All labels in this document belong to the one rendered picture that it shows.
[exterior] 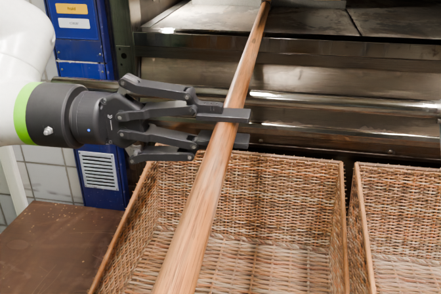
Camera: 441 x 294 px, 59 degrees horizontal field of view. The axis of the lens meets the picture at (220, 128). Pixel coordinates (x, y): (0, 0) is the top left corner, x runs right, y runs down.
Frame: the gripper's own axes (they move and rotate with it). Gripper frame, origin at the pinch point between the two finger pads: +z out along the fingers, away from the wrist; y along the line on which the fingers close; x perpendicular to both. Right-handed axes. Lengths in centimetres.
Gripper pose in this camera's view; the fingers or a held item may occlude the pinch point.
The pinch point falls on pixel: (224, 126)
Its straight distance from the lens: 52.9
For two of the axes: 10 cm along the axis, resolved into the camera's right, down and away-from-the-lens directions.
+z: 9.9, 0.7, -1.4
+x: -1.6, 4.5, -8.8
